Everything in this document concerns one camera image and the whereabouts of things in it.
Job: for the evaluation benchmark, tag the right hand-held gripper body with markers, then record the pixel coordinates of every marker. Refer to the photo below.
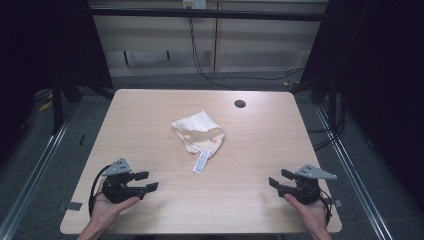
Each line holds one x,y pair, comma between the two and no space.
305,190

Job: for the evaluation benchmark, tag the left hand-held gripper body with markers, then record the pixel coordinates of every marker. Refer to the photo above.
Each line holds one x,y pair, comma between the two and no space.
116,191

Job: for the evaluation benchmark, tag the white flower print cloth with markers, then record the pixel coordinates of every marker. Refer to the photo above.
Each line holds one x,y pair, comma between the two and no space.
196,128

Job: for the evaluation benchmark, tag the person's left hand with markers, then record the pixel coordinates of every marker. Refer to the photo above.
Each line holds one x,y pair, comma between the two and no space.
106,210

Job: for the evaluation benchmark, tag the person's right hand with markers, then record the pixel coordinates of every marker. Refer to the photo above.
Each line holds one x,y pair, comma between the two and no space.
310,215

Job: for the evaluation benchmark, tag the gray tape piece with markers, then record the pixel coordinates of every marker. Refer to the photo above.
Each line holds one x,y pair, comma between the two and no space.
338,203
70,206

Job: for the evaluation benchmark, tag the black metal stand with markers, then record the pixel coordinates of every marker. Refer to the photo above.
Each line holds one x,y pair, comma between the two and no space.
332,100
57,110

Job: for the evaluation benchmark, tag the yellow tape piece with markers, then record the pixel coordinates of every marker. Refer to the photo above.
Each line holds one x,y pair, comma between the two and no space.
45,106

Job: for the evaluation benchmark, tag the dark curtain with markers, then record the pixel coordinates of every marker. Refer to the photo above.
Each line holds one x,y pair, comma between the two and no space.
43,46
383,66

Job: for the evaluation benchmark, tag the black horizontal metal bar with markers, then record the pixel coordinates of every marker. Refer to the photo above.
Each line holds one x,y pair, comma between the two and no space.
206,14

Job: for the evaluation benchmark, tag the aluminium floor rail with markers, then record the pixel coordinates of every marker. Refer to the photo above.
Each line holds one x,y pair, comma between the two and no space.
33,173
353,166

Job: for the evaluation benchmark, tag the white wall outlet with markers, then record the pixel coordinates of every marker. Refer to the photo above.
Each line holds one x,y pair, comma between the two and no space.
195,4

